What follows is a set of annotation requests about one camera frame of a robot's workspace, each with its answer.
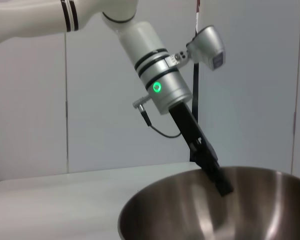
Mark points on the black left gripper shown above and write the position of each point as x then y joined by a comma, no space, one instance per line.
187,127

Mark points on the stainless steel mixing bowl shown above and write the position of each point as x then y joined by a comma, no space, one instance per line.
190,212

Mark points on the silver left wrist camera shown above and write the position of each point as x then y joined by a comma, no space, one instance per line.
207,47

